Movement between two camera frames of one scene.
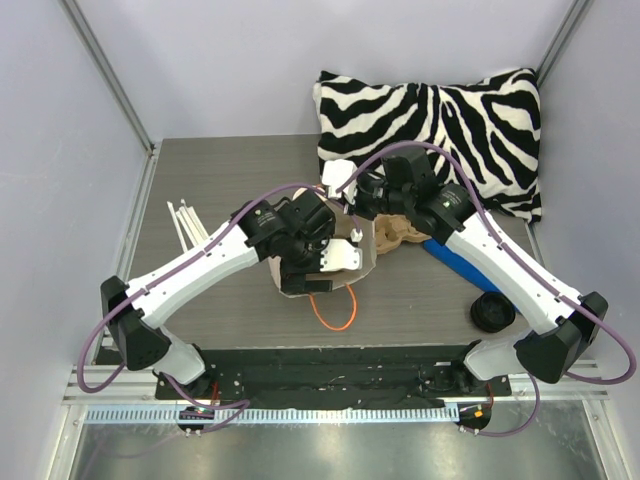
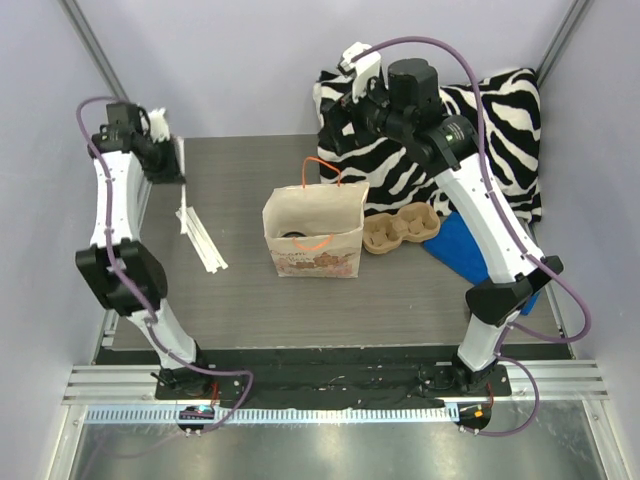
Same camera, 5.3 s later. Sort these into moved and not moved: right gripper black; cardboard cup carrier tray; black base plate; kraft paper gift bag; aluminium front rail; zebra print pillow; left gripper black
Moved: right gripper black; kraft paper gift bag; left gripper black
Not moved: cardboard cup carrier tray; zebra print pillow; aluminium front rail; black base plate
